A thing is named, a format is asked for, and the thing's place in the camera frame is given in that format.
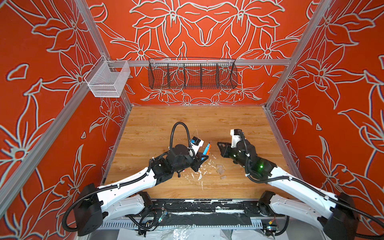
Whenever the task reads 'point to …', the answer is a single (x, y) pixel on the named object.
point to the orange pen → (209, 147)
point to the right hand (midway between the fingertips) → (215, 143)
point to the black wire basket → (167, 73)
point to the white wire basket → (107, 78)
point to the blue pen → (206, 149)
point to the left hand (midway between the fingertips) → (207, 155)
